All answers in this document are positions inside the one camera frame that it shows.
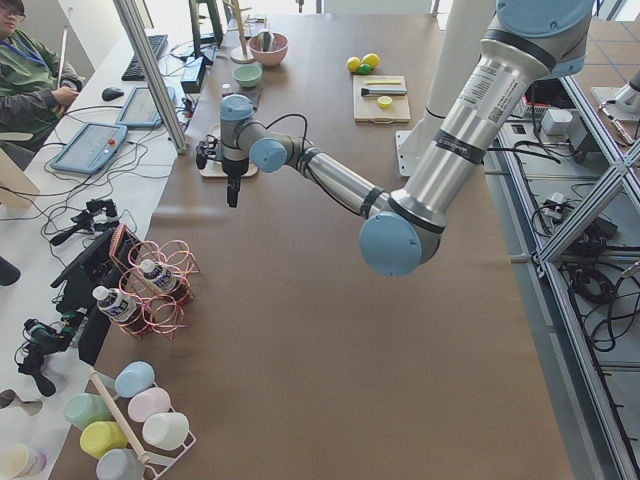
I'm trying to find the grey cup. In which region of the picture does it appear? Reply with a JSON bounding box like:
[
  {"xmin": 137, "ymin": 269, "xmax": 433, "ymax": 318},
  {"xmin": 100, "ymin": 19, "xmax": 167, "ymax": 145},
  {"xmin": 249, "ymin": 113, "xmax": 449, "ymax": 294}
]
[{"xmin": 96, "ymin": 449, "xmax": 145, "ymax": 480}]

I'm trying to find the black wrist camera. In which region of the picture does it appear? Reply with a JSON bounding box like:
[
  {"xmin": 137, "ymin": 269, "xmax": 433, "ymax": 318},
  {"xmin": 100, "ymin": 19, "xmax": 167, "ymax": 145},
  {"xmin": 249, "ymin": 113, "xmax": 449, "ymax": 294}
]
[{"xmin": 195, "ymin": 134, "xmax": 219, "ymax": 170}]

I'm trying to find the black computer mouse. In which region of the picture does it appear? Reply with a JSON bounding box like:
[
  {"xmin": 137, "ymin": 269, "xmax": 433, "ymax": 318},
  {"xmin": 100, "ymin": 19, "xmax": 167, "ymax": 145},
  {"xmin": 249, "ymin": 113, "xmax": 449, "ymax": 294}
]
[{"xmin": 101, "ymin": 87, "xmax": 124, "ymax": 102}]

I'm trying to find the tea bottle in rack near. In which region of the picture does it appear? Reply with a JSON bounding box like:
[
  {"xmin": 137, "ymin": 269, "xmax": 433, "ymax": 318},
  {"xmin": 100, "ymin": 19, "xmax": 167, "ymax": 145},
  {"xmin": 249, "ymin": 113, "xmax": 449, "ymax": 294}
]
[{"xmin": 92, "ymin": 285, "xmax": 148, "ymax": 335}]

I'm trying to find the tea bottle in rack far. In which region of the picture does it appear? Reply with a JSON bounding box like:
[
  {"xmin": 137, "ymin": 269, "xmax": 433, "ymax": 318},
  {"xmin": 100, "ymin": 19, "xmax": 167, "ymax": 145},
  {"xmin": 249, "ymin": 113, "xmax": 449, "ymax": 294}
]
[{"xmin": 140, "ymin": 259, "xmax": 189, "ymax": 304}]

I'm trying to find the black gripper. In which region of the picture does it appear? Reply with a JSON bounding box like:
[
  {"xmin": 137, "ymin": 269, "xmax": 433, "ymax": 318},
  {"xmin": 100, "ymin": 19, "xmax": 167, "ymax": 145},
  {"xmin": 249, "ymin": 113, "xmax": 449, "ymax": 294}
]
[{"xmin": 222, "ymin": 157, "xmax": 249, "ymax": 207}]

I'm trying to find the seated person green jacket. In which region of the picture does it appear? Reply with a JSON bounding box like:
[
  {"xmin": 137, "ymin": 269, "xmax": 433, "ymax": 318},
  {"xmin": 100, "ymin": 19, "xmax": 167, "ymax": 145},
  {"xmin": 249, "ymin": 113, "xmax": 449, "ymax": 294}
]
[{"xmin": 1, "ymin": 1, "xmax": 83, "ymax": 152}]

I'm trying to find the wooden mug tree stand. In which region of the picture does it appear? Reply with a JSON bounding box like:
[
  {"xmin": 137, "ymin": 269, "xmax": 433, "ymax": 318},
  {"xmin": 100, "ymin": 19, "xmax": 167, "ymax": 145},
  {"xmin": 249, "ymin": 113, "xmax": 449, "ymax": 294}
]
[{"xmin": 224, "ymin": 0, "xmax": 255, "ymax": 64}]

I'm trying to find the black keyboard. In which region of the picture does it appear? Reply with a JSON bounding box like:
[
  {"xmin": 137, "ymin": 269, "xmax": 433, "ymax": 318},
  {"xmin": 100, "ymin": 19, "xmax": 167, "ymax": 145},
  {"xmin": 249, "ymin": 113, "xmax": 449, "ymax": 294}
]
[{"xmin": 120, "ymin": 34, "xmax": 170, "ymax": 83}]

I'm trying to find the green lime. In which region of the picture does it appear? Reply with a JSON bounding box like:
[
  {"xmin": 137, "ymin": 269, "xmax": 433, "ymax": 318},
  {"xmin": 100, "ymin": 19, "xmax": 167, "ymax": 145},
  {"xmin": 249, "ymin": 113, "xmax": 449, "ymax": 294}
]
[{"xmin": 357, "ymin": 63, "xmax": 373, "ymax": 75}]

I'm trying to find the grey folded cloth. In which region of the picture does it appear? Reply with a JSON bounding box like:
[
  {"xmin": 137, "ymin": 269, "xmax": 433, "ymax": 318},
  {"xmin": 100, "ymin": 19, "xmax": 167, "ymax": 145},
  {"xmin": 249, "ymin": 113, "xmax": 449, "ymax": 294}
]
[{"xmin": 238, "ymin": 91, "xmax": 261, "ymax": 111}]

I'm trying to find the copper wire bottle rack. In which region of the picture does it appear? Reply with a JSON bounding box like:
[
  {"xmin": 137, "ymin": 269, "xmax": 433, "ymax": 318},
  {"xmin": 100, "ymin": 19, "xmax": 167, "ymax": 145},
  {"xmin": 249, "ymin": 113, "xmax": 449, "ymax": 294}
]
[{"xmin": 109, "ymin": 225, "xmax": 200, "ymax": 339}]

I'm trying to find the cream rabbit tray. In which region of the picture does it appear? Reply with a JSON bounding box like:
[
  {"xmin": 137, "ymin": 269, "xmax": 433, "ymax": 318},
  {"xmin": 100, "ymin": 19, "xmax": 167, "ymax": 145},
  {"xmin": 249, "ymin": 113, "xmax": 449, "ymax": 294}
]
[{"xmin": 199, "ymin": 124, "xmax": 258, "ymax": 179}]

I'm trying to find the yellow lemon rear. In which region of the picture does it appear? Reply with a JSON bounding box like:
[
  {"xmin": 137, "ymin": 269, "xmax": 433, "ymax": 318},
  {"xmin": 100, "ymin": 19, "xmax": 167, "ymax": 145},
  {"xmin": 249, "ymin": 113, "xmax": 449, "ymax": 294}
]
[{"xmin": 362, "ymin": 53, "xmax": 380, "ymax": 70}]

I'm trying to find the blue teach pendant near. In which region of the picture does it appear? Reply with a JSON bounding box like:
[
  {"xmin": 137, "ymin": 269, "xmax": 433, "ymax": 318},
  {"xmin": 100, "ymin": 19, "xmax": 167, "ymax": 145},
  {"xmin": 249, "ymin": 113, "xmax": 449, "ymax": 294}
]
[{"xmin": 50, "ymin": 122, "xmax": 128, "ymax": 175}]

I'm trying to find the pink bowl with ice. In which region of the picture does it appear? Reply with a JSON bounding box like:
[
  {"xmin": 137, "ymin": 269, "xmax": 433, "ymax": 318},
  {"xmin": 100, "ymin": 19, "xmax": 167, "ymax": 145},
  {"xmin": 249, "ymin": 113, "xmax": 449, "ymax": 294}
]
[{"xmin": 248, "ymin": 31, "xmax": 289, "ymax": 67}]

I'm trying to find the light blue cup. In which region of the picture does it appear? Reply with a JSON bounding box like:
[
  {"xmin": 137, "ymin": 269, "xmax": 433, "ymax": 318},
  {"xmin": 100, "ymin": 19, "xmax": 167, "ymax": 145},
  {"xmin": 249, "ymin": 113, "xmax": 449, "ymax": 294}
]
[{"xmin": 114, "ymin": 361, "xmax": 155, "ymax": 398}]

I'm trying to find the knife with black handle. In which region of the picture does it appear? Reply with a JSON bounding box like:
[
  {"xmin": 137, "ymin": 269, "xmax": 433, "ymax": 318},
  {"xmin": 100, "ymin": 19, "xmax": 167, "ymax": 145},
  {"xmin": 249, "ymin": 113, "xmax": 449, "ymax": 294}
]
[{"xmin": 360, "ymin": 86, "xmax": 407, "ymax": 97}]

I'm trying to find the pink cup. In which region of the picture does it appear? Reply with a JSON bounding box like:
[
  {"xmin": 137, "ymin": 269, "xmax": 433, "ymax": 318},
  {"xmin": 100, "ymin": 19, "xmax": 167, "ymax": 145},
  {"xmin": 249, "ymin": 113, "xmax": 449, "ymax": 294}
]
[{"xmin": 127, "ymin": 387, "xmax": 171, "ymax": 423}]

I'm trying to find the yellow plastic knife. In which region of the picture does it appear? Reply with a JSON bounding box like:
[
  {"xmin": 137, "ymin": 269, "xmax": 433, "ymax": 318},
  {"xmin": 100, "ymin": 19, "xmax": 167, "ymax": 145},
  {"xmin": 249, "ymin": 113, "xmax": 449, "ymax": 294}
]
[{"xmin": 365, "ymin": 78, "xmax": 402, "ymax": 85}]

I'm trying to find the mint green bowl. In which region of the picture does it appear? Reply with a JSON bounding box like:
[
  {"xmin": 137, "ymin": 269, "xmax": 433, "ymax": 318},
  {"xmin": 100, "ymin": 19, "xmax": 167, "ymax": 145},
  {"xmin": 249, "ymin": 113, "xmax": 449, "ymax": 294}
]
[{"xmin": 233, "ymin": 64, "xmax": 263, "ymax": 89}]

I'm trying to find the aluminium frame post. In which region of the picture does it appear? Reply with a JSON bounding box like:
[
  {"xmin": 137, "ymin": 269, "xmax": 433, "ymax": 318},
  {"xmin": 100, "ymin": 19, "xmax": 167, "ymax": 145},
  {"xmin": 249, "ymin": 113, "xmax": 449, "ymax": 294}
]
[{"xmin": 113, "ymin": 0, "xmax": 188, "ymax": 154}]

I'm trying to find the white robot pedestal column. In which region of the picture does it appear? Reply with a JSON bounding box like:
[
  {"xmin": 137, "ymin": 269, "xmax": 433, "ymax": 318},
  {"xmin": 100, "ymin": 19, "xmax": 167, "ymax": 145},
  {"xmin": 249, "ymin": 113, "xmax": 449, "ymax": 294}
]
[{"xmin": 396, "ymin": 0, "xmax": 496, "ymax": 177}]

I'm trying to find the white cup rack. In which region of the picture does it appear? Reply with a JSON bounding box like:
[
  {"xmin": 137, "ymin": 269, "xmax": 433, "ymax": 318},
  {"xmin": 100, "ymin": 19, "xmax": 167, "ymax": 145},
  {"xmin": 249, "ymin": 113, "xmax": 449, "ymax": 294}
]
[{"xmin": 89, "ymin": 367, "xmax": 197, "ymax": 479}]

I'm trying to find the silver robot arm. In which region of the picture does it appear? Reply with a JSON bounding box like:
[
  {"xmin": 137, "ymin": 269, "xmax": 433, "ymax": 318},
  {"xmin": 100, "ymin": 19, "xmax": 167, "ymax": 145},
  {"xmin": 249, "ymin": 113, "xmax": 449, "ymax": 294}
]
[{"xmin": 220, "ymin": 1, "xmax": 593, "ymax": 276}]

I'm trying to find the half lemon on board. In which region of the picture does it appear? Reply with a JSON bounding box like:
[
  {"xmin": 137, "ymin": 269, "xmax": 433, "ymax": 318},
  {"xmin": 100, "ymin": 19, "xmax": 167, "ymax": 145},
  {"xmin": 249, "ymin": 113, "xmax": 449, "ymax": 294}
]
[{"xmin": 377, "ymin": 96, "xmax": 393, "ymax": 110}]

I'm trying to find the yellow cup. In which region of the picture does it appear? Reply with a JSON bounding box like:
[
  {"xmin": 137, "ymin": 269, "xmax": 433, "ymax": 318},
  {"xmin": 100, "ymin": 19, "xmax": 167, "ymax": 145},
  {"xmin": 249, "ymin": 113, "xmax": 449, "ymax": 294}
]
[{"xmin": 79, "ymin": 421, "xmax": 128, "ymax": 459}]

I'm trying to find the blue teach pendant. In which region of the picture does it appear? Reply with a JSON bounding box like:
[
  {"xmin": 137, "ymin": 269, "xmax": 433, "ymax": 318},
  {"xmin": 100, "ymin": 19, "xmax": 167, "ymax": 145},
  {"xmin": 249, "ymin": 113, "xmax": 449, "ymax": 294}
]
[
  {"xmin": 116, "ymin": 87, "xmax": 162, "ymax": 129},
  {"xmin": 50, "ymin": 122, "xmax": 128, "ymax": 175}
]

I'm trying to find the mint cup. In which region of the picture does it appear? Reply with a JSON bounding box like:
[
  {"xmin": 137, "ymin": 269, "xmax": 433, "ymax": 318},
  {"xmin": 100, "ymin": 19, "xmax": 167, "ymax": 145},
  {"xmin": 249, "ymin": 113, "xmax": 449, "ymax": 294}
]
[{"xmin": 64, "ymin": 393, "xmax": 112, "ymax": 431}]

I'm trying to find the blue teach pendant far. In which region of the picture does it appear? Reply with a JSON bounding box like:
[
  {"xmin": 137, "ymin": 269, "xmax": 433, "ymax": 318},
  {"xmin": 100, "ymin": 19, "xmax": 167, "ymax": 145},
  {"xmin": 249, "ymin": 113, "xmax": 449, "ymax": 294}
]
[{"xmin": 116, "ymin": 87, "xmax": 162, "ymax": 129}]

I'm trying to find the yellow lemon front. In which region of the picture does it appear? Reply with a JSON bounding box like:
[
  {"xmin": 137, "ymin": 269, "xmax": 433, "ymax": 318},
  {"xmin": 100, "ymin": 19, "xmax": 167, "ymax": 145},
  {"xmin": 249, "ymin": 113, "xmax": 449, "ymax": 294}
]
[{"xmin": 346, "ymin": 56, "xmax": 362, "ymax": 73}]

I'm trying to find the white cup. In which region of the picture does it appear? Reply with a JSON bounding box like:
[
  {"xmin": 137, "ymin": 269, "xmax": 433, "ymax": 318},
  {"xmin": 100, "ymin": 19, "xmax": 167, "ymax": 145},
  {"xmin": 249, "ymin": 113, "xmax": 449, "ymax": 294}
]
[{"xmin": 142, "ymin": 412, "xmax": 190, "ymax": 451}]

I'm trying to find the yellow lemon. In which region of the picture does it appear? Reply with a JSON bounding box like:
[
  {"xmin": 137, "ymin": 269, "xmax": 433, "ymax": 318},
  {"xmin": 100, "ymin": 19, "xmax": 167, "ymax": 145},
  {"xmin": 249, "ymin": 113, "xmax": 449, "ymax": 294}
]
[
  {"xmin": 362, "ymin": 53, "xmax": 380, "ymax": 70},
  {"xmin": 346, "ymin": 56, "xmax": 362, "ymax": 73}
]

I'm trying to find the wooden cutting board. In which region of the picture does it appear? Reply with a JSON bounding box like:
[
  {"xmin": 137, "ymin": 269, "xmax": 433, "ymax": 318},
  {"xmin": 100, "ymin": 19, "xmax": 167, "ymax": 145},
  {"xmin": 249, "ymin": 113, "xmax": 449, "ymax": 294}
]
[{"xmin": 352, "ymin": 75, "xmax": 411, "ymax": 124}]

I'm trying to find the tea bottle in rack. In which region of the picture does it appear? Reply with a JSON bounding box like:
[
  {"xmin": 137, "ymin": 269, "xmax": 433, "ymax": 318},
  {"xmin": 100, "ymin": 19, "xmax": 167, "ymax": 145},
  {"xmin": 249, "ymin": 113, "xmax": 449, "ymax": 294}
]
[
  {"xmin": 92, "ymin": 285, "xmax": 148, "ymax": 335},
  {"xmin": 140, "ymin": 259, "xmax": 189, "ymax": 304}
]

